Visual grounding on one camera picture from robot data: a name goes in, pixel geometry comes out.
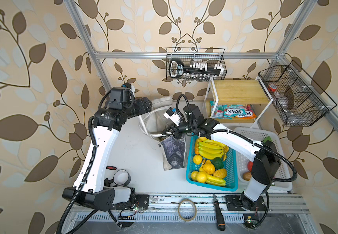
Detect black wire basket wall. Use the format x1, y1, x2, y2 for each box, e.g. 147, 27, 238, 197
166, 47, 227, 82
259, 60, 337, 127

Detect teal plastic basket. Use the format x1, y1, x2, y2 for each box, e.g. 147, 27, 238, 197
186, 136, 238, 192

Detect green bell pepper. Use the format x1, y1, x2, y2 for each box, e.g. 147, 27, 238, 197
211, 157, 224, 170

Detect red tomato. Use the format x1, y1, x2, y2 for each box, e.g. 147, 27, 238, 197
248, 161, 253, 172

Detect brown potato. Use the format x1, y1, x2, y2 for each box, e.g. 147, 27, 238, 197
243, 172, 252, 181

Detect banana bunch upper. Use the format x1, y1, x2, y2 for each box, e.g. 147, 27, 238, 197
194, 137, 229, 161

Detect black tape roll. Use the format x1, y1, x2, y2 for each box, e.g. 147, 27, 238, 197
113, 169, 131, 186

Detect small yellow lemon left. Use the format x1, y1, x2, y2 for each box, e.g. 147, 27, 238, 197
193, 155, 204, 165

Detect red handled screwdriver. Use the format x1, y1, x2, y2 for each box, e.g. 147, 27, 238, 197
106, 166, 117, 170

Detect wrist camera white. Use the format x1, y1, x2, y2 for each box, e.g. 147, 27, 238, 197
122, 82, 135, 93
164, 107, 181, 126

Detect plastic bottle red cap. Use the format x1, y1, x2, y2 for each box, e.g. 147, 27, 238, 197
268, 84, 288, 108

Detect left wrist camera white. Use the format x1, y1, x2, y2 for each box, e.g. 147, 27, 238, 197
122, 82, 135, 93

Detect white wooden two-tier shelf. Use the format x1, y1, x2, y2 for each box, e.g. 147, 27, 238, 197
202, 77, 273, 129

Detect banana lower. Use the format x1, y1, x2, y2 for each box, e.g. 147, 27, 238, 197
206, 174, 226, 186

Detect white plastic basket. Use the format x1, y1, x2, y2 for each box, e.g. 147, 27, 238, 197
234, 127, 292, 193

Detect black wire basket back wall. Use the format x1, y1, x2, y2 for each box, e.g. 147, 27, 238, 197
166, 47, 227, 82

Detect black handled screwdriver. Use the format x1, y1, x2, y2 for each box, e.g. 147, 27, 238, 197
212, 194, 226, 231

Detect cream canvas tote bag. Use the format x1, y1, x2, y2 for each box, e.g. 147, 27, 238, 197
139, 97, 187, 171

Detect aluminium frame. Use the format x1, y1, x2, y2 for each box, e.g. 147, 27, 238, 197
72, 1, 338, 234

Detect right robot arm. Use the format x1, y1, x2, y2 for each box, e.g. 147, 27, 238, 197
162, 104, 298, 210

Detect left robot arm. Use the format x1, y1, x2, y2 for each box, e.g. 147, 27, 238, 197
56, 83, 152, 234

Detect yellow lemon bottom left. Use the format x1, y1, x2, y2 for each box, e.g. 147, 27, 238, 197
191, 171, 208, 183

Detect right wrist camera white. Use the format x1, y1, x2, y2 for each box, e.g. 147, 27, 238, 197
164, 107, 181, 126

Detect Fox's candy bag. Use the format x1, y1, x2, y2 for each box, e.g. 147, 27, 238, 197
213, 104, 257, 120

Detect yellow textured fruit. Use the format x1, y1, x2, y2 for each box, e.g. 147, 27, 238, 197
202, 162, 216, 175

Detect clear tape roll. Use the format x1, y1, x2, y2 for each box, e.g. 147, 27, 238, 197
177, 199, 197, 222

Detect black wire basket right wall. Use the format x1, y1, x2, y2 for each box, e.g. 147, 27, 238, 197
259, 60, 337, 127

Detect black socket tool set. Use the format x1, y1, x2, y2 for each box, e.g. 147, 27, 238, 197
166, 58, 227, 82

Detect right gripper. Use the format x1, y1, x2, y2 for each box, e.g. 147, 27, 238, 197
161, 120, 196, 140

